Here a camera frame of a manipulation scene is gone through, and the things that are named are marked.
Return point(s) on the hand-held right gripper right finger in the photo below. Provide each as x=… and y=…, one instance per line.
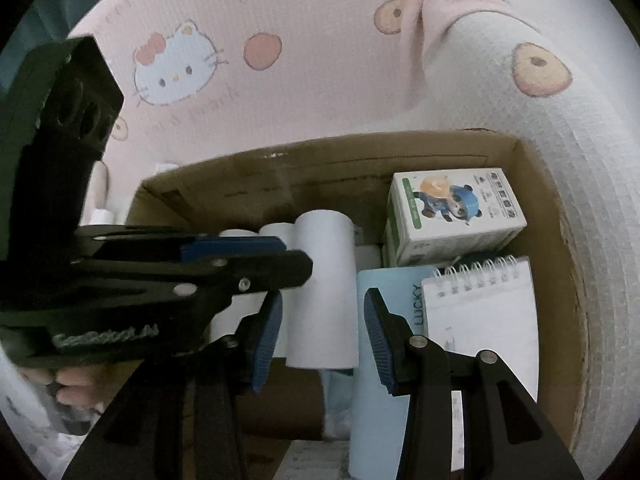
x=378, y=345

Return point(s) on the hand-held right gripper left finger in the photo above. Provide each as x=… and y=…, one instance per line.
x=262, y=345

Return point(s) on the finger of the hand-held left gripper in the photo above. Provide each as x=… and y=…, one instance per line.
x=280, y=267
x=235, y=247

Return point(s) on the white paper roll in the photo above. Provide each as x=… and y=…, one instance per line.
x=277, y=232
x=237, y=233
x=325, y=285

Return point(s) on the brown cardboard box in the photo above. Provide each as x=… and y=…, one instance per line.
x=225, y=180

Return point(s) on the person's left hand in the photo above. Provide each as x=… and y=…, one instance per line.
x=75, y=380

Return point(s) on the light blue notebook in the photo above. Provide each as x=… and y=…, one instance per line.
x=395, y=280

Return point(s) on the white spiral notebook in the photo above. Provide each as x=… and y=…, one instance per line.
x=480, y=320

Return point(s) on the pink and white printed blanket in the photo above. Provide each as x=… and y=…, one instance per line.
x=300, y=110

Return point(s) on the white carton with cartoon print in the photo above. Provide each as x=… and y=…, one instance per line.
x=450, y=210

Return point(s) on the grey patterned cloth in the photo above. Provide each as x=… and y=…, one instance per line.
x=30, y=435

